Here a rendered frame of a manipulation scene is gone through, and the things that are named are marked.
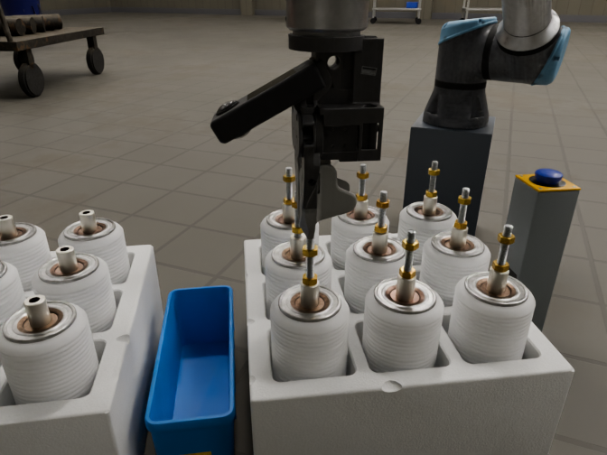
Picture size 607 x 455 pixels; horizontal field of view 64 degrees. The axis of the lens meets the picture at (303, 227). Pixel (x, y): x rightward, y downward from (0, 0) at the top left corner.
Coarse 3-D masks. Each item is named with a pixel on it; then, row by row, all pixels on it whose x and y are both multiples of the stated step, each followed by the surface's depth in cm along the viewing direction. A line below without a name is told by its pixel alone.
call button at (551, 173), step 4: (536, 172) 77; (540, 172) 77; (544, 172) 77; (548, 172) 77; (552, 172) 77; (556, 172) 77; (560, 172) 77; (536, 176) 77; (540, 176) 76; (544, 176) 76; (548, 176) 76; (552, 176) 76; (556, 176) 76; (560, 176) 76; (540, 180) 77; (544, 180) 76; (548, 180) 76; (552, 180) 76; (556, 180) 76; (560, 180) 76
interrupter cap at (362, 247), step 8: (360, 240) 73; (368, 240) 73; (392, 240) 73; (360, 248) 70; (368, 248) 71; (392, 248) 71; (400, 248) 70; (360, 256) 68; (368, 256) 68; (376, 256) 68; (384, 256) 68; (392, 256) 68; (400, 256) 68
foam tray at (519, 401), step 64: (256, 256) 83; (256, 320) 67; (448, 320) 69; (256, 384) 57; (320, 384) 57; (384, 384) 57; (448, 384) 57; (512, 384) 58; (256, 448) 58; (320, 448) 59; (384, 448) 60; (448, 448) 62; (512, 448) 64
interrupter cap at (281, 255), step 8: (280, 248) 70; (288, 248) 71; (320, 248) 70; (272, 256) 68; (280, 256) 68; (288, 256) 69; (320, 256) 68; (280, 264) 67; (288, 264) 67; (296, 264) 67; (304, 264) 67
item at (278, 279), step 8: (328, 256) 69; (272, 264) 67; (320, 264) 67; (328, 264) 68; (272, 272) 67; (280, 272) 66; (288, 272) 66; (296, 272) 66; (304, 272) 66; (320, 272) 66; (328, 272) 68; (272, 280) 67; (280, 280) 66; (288, 280) 66; (296, 280) 66; (320, 280) 67; (328, 280) 69; (272, 288) 68; (280, 288) 67; (272, 296) 69
